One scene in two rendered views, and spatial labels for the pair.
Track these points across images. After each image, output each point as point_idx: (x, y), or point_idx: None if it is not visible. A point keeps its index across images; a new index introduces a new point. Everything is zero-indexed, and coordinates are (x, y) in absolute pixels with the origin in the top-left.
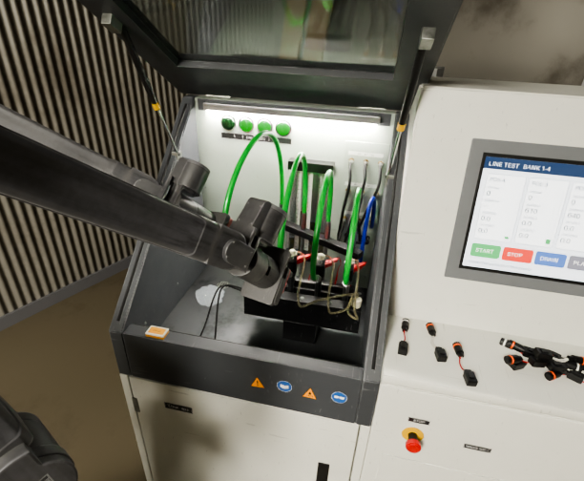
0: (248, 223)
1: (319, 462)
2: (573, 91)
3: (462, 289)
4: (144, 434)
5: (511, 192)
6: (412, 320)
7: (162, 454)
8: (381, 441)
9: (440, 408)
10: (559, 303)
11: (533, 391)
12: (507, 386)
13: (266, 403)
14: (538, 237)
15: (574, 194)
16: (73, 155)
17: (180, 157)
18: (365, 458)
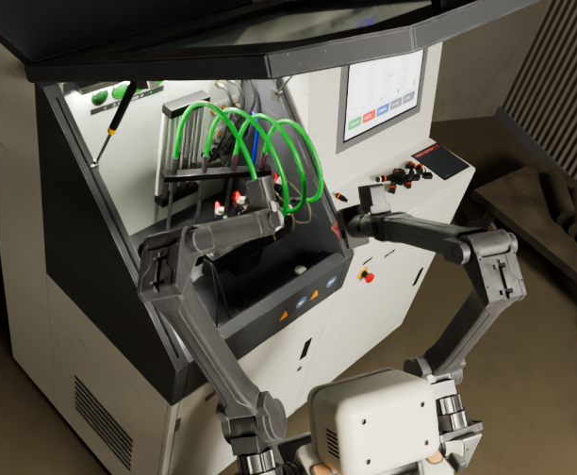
0: (383, 203)
1: (305, 341)
2: None
3: (345, 157)
4: (174, 449)
5: (364, 75)
6: None
7: (185, 453)
8: (345, 292)
9: (379, 244)
10: (387, 134)
11: (411, 200)
12: (402, 206)
13: (285, 326)
14: (377, 98)
15: (389, 61)
16: (242, 228)
17: (259, 180)
18: (333, 312)
